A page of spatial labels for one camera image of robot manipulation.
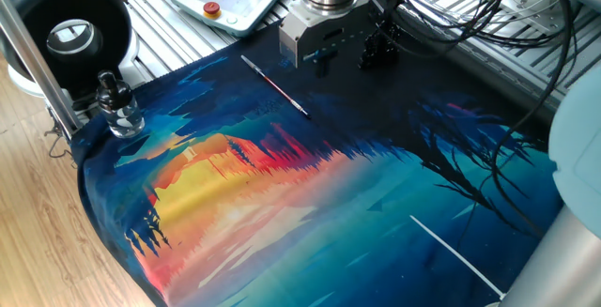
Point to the silver block gripper body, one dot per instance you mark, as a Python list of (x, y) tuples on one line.
[(291, 44)]

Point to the white plastic device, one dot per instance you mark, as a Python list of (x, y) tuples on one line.
[(516, 2)]

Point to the black round fan white base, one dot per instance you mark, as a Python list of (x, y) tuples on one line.
[(110, 20)]

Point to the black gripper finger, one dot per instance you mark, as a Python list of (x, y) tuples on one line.
[(325, 67)]

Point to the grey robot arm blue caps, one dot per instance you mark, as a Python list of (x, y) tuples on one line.
[(577, 147)]

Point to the colourful sunset landscape mat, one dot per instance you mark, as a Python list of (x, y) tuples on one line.
[(282, 204)]

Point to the brown calligraphy brush clear cap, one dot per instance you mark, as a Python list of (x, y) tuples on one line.
[(277, 88)]

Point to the clear glass bottle black cap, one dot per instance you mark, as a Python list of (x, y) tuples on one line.
[(119, 110)]

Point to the aluminium frame post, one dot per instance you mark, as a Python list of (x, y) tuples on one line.
[(42, 72)]

